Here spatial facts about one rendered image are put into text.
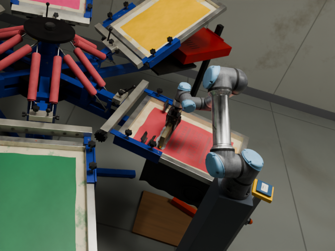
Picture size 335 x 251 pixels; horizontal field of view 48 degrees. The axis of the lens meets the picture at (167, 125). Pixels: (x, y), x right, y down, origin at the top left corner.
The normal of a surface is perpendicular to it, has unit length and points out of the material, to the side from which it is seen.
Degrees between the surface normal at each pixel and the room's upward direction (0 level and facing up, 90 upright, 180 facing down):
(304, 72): 90
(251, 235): 0
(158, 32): 32
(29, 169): 0
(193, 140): 0
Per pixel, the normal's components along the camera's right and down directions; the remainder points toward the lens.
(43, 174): 0.28, -0.75
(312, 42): -0.08, 0.60
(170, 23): -0.15, -0.51
